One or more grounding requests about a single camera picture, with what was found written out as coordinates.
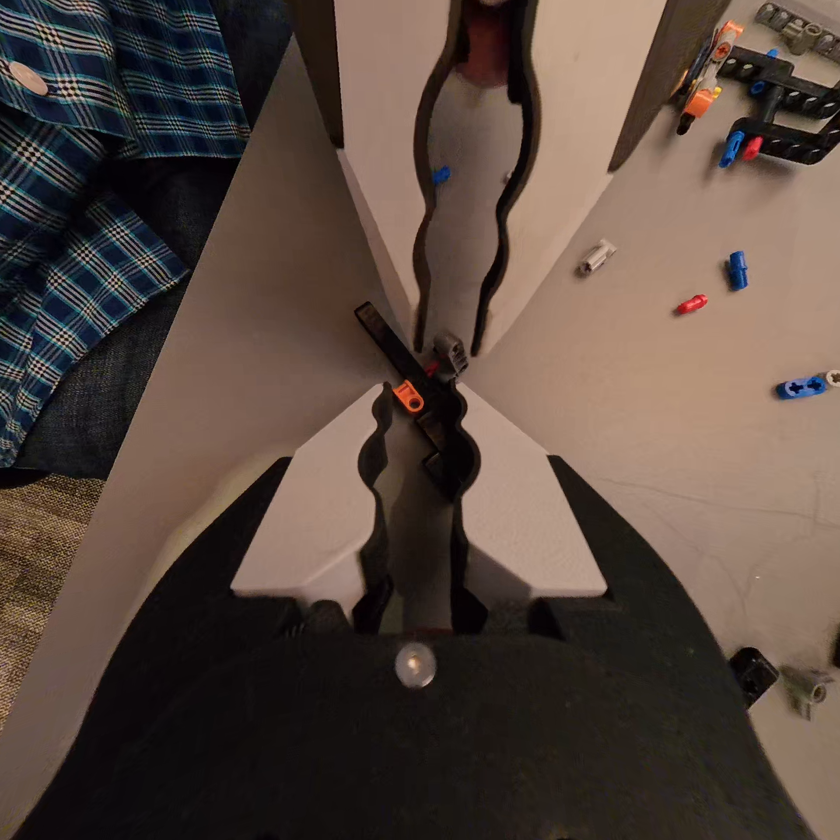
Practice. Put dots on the dark grey lego liftarm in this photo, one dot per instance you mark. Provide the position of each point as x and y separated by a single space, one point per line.
451 351

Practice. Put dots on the grey lego connector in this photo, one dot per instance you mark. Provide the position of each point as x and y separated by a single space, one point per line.
808 689

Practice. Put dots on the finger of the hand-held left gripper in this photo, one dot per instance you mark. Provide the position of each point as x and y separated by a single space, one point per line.
380 98
577 98

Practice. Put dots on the small black lego connector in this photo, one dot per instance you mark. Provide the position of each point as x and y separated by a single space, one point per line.
753 673

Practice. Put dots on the person in plaid shirt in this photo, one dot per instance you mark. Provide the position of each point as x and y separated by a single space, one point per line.
118 407

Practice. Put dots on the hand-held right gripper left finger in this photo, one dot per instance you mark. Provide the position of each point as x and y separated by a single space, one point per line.
308 525

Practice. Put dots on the blue lego cross-hole connector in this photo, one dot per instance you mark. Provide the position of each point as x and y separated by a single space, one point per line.
800 386

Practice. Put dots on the orange lego connector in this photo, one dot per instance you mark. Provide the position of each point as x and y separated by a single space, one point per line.
410 396

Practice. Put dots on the multicoloured lego technic assembly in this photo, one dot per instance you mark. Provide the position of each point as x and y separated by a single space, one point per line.
787 72

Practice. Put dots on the blue lego pin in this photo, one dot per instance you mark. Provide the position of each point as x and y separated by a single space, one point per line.
440 174
737 270

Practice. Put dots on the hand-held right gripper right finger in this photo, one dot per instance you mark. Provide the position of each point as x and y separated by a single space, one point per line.
531 525

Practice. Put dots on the black lego beam assembly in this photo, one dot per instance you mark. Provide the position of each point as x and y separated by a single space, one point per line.
387 340

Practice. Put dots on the light grey lego pin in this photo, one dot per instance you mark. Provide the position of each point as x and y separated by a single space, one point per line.
596 257

